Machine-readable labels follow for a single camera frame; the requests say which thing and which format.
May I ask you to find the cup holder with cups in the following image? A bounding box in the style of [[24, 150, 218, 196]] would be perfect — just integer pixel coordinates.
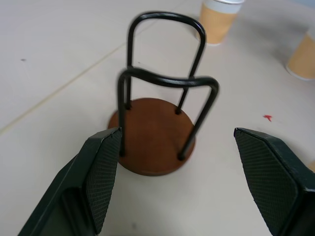
[[107, 9, 220, 177]]

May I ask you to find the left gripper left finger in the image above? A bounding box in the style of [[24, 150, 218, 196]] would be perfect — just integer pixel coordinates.
[[18, 127, 123, 236]]

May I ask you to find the white paper cup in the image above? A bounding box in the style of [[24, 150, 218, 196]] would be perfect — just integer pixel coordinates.
[[198, 0, 246, 47]]

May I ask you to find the brown paper cup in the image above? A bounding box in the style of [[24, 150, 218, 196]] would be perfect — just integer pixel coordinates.
[[285, 30, 315, 82]]

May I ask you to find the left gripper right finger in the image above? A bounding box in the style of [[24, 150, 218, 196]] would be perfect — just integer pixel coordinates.
[[233, 127, 315, 236]]

